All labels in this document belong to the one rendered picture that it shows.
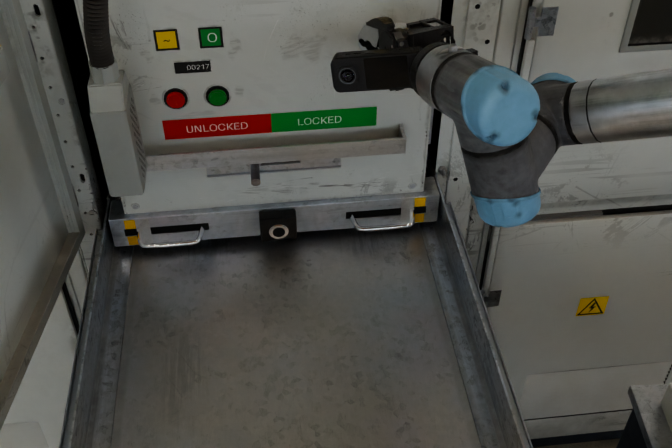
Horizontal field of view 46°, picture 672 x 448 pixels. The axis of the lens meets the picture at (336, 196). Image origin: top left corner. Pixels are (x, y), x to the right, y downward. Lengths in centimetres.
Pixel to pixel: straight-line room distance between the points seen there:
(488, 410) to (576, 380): 80
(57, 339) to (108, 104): 67
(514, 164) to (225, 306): 56
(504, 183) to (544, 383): 106
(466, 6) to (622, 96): 36
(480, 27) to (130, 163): 55
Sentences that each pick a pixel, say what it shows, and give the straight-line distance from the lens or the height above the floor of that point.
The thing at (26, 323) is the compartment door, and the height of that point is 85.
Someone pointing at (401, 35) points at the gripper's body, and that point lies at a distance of 100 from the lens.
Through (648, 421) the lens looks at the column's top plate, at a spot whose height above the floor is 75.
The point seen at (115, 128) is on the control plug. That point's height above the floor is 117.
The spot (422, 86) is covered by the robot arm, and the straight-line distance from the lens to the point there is 92.
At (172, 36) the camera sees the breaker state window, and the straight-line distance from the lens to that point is 112.
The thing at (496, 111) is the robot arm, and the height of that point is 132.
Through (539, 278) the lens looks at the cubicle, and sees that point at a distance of 160.
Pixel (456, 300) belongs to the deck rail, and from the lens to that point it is 126.
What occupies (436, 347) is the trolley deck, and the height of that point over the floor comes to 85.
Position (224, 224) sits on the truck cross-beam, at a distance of 131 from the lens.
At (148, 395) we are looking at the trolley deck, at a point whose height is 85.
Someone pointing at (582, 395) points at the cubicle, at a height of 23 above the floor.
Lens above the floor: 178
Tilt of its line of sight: 41 degrees down
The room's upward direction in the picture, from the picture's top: straight up
